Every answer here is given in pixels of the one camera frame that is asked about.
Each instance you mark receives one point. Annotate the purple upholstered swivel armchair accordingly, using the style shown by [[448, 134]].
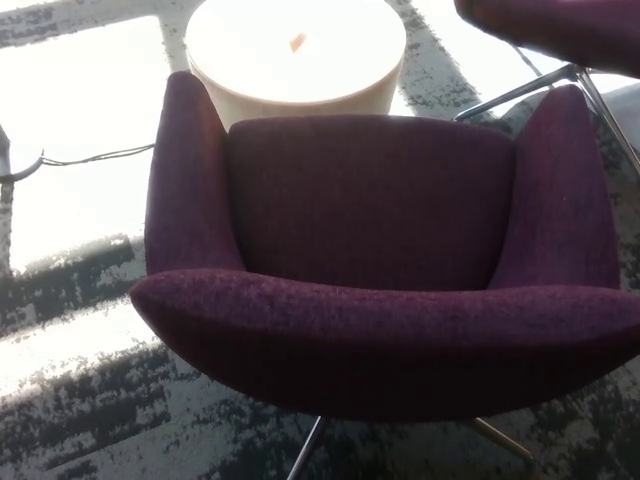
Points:
[[360, 210]]

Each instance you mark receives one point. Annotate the round beige side table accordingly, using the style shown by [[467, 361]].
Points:
[[295, 75]]

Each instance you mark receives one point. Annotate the small orange scrap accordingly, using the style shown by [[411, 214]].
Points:
[[297, 42]]

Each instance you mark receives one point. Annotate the purple chair with chrome legs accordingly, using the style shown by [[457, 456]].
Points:
[[575, 30]]

